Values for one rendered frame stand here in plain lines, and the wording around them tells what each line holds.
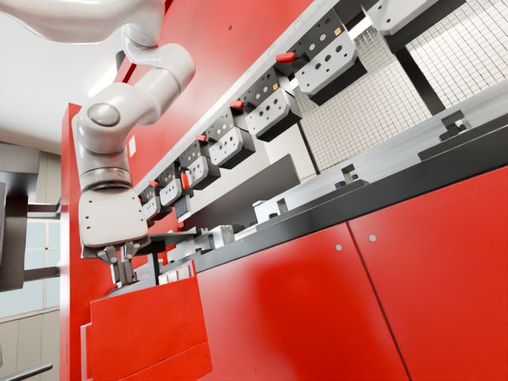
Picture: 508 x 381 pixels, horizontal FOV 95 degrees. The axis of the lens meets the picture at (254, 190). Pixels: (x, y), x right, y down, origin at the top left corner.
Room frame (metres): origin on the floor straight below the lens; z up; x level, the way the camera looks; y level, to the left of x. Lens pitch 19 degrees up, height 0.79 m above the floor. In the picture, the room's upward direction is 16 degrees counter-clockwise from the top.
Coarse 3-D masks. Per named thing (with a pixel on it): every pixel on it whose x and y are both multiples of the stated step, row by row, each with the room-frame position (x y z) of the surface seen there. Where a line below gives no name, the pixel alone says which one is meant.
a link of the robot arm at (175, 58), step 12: (132, 48) 0.49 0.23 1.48; (144, 48) 0.49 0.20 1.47; (156, 48) 0.48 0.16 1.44; (168, 48) 0.46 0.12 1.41; (180, 48) 0.47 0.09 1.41; (132, 60) 0.52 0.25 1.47; (144, 60) 0.50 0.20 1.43; (156, 60) 0.48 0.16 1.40; (168, 60) 0.45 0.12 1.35; (180, 60) 0.47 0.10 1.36; (192, 60) 0.50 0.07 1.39; (180, 72) 0.47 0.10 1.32; (192, 72) 0.51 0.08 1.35; (180, 84) 0.48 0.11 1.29
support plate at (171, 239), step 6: (150, 234) 0.77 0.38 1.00; (156, 234) 0.79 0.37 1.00; (162, 234) 0.80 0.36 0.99; (168, 234) 0.82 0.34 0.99; (174, 234) 0.84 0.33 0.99; (180, 234) 0.86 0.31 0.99; (186, 234) 0.89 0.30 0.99; (192, 234) 0.92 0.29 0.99; (156, 240) 0.85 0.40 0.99; (168, 240) 0.91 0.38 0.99; (174, 240) 0.94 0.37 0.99; (180, 240) 0.97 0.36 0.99
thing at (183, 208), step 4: (184, 196) 0.95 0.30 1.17; (188, 196) 0.96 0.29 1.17; (180, 200) 0.97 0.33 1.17; (184, 200) 0.95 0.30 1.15; (188, 200) 0.96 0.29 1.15; (176, 204) 1.00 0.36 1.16; (180, 204) 0.98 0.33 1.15; (184, 204) 0.96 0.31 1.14; (188, 204) 0.95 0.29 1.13; (176, 208) 1.00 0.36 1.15; (180, 208) 0.98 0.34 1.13; (184, 208) 0.96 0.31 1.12; (188, 208) 0.95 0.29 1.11; (176, 212) 1.00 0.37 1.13; (180, 212) 0.98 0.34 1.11; (184, 212) 0.96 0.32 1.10; (188, 212) 0.96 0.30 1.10; (176, 216) 1.01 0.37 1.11; (180, 216) 0.99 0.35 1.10; (184, 216) 0.98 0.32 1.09; (188, 216) 0.96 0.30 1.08; (180, 220) 1.01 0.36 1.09
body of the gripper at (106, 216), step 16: (96, 192) 0.36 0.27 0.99; (112, 192) 0.38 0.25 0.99; (128, 192) 0.40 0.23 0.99; (80, 208) 0.36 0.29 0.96; (96, 208) 0.36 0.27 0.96; (112, 208) 0.38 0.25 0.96; (128, 208) 0.39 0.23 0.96; (80, 224) 0.36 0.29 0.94; (96, 224) 0.36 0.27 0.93; (112, 224) 0.38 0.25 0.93; (128, 224) 0.39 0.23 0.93; (144, 224) 0.41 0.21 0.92; (96, 240) 0.36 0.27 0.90; (112, 240) 0.38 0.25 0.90; (128, 240) 0.40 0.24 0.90
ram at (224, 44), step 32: (192, 0) 0.70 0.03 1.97; (224, 0) 0.60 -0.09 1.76; (256, 0) 0.53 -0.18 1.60; (288, 0) 0.48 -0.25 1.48; (352, 0) 0.42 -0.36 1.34; (192, 32) 0.73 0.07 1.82; (224, 32) 0.63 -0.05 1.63; (256, 32) 0.56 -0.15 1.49; (224, 64) 0.66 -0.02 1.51; (288, 64) 0.56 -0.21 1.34; (192, 96) 0.79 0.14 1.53; (160, 128) 0.96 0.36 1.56; (128, 160) 1.22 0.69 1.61
